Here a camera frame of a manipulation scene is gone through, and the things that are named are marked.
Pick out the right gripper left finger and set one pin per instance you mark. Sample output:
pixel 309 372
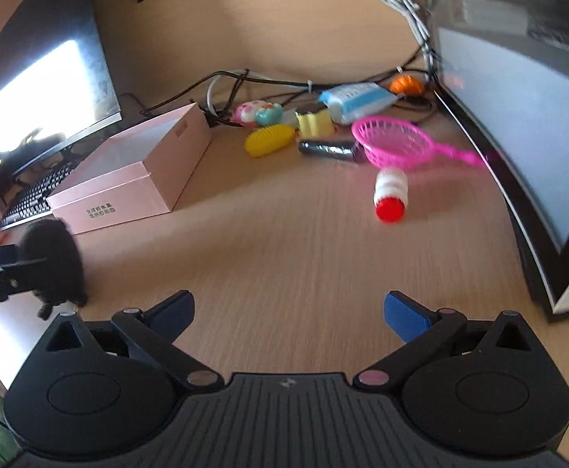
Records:
pixel 150 335

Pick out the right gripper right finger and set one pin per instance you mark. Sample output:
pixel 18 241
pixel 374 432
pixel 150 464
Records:
pixel 426 334

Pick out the black plush toy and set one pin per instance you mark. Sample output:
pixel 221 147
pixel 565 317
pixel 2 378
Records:
pixel 62 275

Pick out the white bottle red cap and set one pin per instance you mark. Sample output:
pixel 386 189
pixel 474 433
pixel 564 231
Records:
pixel 390 195

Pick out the pink cardboard box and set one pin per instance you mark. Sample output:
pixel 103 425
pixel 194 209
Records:
pixel 138 173

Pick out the pink plastic strainer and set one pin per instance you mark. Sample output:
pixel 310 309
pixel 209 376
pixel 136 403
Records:
pixel 389 142

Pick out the yellow toy corn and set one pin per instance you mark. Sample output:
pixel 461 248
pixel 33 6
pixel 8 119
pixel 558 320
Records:
pixel 268 140

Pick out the pink cartoon toy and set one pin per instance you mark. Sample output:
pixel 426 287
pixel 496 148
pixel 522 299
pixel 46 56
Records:
pixel 257 113

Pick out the orange toy croissant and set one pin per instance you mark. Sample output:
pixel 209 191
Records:
pixel 407 85

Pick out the black keyboard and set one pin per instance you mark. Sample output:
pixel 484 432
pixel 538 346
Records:
pixel 31 203

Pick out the left black monitor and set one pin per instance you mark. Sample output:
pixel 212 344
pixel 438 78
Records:
pixel 55 85

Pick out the black roll in wrapper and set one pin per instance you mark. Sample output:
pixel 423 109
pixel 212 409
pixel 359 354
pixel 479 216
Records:
pixel 340 150

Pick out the yellow pudding toy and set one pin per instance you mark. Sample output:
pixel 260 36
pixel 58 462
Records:
pixel 315 124

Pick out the blue white tissue pack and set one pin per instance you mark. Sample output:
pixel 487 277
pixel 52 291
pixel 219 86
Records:
pixel 349 103

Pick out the right curved monitor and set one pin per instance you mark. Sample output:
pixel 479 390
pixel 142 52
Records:
pixel 502 74

